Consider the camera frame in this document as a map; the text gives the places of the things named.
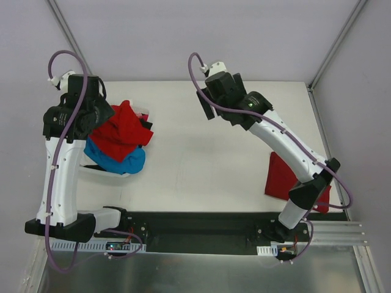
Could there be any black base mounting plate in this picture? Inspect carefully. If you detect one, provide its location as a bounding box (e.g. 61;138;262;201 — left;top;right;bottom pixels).
93;209;310;253

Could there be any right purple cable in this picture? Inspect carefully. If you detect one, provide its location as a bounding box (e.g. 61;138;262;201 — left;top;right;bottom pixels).
188;52;354;265

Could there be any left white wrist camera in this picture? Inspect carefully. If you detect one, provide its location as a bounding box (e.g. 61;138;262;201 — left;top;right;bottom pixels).
48;70;75;92

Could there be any aluminium frame rail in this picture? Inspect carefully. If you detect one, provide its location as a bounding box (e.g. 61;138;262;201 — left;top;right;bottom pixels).
312;221;369;246

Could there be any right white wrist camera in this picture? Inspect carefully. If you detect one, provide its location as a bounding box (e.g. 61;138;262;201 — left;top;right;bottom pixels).
200;61;227;78

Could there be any left white cable duct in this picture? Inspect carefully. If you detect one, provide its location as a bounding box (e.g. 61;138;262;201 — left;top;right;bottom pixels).
51;240;147;253

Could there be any pink garment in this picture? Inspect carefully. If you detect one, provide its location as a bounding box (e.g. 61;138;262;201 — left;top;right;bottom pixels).
136;113;149;121

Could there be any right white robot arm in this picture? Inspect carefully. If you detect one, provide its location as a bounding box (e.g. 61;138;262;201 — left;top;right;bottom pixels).
197;71;340;243

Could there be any right white cable duct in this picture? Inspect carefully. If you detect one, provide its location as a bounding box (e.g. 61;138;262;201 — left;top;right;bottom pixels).
257;245;278;257

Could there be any white plastic laundry basket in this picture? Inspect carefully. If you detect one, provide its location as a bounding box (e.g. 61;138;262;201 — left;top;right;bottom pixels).
79;101;152;179

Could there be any bright red t shirt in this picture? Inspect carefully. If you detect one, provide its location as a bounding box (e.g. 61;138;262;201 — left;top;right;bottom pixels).
89;100;153;162

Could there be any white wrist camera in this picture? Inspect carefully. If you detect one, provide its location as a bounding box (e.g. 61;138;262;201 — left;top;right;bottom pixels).
48;70;75;92
200;61;227;78

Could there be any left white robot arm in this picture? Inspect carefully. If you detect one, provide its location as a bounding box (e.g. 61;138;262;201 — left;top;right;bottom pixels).
24;74;130;243

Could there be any blue t shirt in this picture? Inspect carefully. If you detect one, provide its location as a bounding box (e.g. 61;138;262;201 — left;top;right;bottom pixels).
84;139;146;175

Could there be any folded dark red t shirt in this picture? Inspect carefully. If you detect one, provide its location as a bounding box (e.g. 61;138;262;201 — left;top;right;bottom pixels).
265;152;331;214

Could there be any white cable duct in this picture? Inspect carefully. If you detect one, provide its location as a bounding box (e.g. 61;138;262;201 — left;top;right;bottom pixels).
51;240;147;253
257;245;278;257

